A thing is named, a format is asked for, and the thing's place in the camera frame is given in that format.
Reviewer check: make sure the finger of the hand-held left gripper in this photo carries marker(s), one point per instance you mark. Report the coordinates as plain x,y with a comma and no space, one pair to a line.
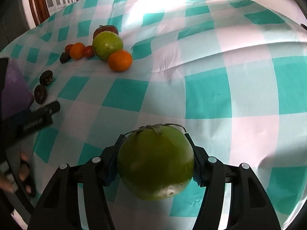
48,107
33,124

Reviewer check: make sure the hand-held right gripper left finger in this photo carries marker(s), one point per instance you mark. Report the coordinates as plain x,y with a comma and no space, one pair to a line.
111,171

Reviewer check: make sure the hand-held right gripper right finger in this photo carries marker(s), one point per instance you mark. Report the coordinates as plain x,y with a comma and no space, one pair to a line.
198,172

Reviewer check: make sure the large green tomato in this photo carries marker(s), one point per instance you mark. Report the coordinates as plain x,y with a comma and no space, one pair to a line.
156,165

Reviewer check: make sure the red cherry tomato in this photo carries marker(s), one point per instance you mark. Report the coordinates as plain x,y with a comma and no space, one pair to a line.
68,48
88,51

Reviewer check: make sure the person's left hand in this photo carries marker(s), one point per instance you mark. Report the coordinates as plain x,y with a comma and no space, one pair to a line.
24,172

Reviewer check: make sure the small orange tangerine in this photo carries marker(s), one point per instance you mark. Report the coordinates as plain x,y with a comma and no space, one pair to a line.
77,51

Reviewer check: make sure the green apple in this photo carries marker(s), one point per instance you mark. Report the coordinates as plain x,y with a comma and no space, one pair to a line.
106,45

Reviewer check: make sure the large orange tangerine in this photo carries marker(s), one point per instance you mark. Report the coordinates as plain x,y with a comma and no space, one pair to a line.
120,61

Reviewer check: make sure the red apple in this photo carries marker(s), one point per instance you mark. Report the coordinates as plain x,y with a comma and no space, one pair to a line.
105,30

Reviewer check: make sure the teal white checked tablecloth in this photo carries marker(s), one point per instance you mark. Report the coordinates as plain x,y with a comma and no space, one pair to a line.
215,76

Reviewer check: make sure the wooden chair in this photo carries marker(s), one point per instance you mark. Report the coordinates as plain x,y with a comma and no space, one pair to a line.
38,2

